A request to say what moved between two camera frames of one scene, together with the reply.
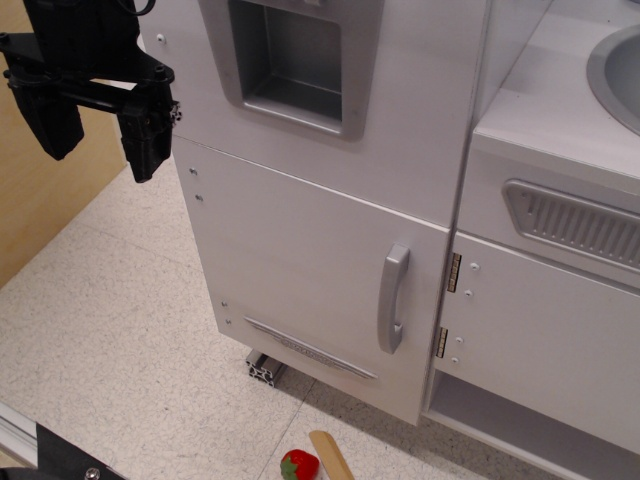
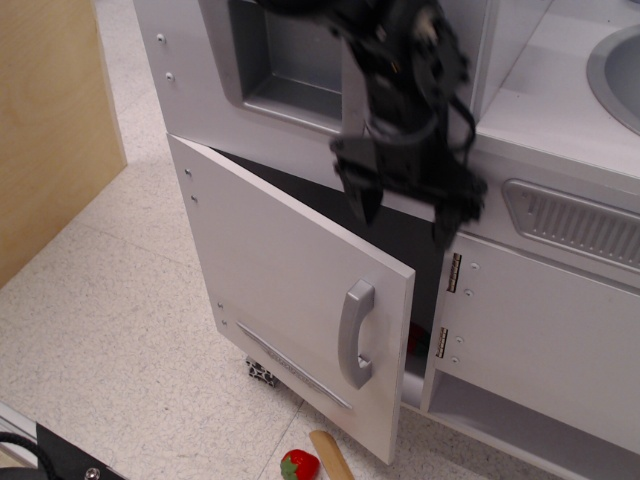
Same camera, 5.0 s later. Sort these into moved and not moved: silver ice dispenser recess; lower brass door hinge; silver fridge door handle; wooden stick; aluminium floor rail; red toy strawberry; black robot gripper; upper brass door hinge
Moved: black robot gripper; silver fridge door handle
Not moved: lower brass door hinge; red toy strawberry; wooden stick; upper brass door hinge; silver ice dispenser recess; aluminium floor rail
